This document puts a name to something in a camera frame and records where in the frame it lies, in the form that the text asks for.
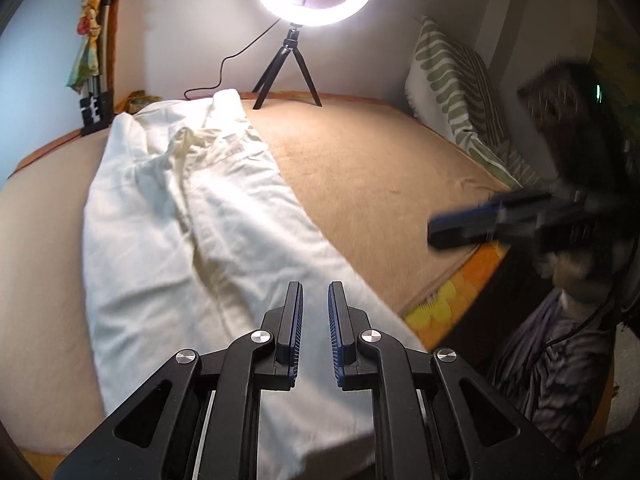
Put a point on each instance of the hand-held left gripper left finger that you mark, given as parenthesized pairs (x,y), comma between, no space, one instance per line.
(295,320)

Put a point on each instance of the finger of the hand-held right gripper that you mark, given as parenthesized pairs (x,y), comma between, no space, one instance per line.
(460,232)
(505,205)

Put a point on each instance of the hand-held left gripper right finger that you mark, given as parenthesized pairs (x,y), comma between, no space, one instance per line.
(334,320)

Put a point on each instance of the white button shirt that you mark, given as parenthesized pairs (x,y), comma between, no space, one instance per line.
(150,235)

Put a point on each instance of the person's right forearm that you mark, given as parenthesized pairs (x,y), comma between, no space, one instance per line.
(550,370)

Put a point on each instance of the tan blanket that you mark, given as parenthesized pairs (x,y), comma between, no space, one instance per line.
(375,170)

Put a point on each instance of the green patterned pillow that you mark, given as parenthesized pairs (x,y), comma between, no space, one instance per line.
(450,85)

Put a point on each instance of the black mini tripod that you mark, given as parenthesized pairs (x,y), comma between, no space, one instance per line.
(290,42)

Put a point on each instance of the small colourful cloth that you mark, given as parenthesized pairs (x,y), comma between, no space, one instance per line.
(140,99)

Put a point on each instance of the folded silver tripod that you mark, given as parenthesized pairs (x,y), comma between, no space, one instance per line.
(97,110)

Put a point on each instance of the colourful patterned scarf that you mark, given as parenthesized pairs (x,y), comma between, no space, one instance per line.
(85,60)

